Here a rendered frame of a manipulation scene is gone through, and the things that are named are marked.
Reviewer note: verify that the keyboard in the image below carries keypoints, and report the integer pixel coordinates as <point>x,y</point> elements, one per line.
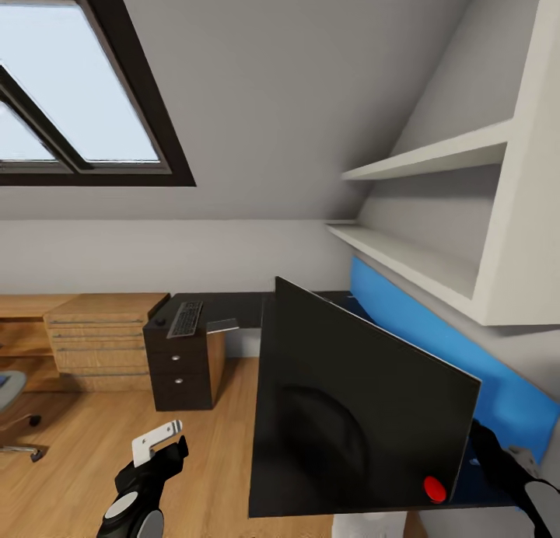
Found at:
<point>186,321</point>

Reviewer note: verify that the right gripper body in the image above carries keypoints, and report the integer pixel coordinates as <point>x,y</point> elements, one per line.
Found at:
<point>490,455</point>

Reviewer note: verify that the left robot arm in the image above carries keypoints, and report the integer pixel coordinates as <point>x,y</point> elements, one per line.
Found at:
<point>135,512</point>

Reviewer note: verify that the monitor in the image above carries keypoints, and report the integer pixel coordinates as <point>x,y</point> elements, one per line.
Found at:
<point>418,405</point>

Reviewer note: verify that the swivel chair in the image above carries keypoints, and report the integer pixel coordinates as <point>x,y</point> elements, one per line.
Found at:
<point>10,389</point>

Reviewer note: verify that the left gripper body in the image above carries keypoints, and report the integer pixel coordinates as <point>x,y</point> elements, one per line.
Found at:
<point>165,464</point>

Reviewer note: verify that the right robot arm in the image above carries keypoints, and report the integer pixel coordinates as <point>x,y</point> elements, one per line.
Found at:
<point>515,471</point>

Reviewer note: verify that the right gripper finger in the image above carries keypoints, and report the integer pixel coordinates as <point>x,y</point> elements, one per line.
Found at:
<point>476,425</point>

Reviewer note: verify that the notebook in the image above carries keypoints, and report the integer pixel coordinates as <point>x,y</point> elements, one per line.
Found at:
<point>223,325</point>

